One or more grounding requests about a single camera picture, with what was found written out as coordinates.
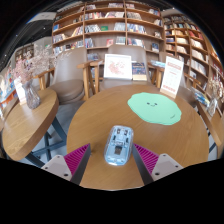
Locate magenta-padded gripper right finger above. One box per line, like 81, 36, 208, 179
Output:
131, 143, 184, 186

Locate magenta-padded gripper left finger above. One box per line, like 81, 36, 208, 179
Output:
41, 143, 92, 186

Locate transparent computer mouse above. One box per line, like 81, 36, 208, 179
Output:
103, 124, 135, 167

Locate green smiley mouse pad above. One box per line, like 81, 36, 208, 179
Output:
127, 91, 183, 126

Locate round wooden side table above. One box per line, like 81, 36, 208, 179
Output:
196, 99, 224, 158
1, 88, 68, 167
0, 96, 17, 131

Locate glass vase with pink flowers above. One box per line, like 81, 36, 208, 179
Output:
13, 46, 64, 110

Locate taupe armchair with wooden arms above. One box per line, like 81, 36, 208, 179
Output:
87, 44, 164, 93
163, 53, 205, 108
34, 47, 91, 105

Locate glass vase with pale flowers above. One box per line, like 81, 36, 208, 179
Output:
206, 68, 224, 118

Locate stack of magazines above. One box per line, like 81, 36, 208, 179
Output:
191, 87, 211, 108

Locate small white sign card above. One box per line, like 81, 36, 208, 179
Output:
13, 77, 28, 106

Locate white and red standing sign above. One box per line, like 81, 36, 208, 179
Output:
159, 55, 185, 100

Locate colourful book display stand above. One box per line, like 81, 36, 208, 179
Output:
0, 64, 18, 105

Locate dark cover book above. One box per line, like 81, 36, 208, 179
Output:
131, 61, 148, 82

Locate blue magazine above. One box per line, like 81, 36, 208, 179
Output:
150, 59, 167, 69

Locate white framed floral picture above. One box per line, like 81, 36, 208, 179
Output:
103, 53, 133, 81

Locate small distant wooden bookshelf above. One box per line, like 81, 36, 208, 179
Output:
14, 43, 36, 68

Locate angled wooden bookshelf unit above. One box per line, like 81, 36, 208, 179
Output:
163, 13, 224, 111

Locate wide wooden bookshelf unit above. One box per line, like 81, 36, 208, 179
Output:
51, 1, 166, 63

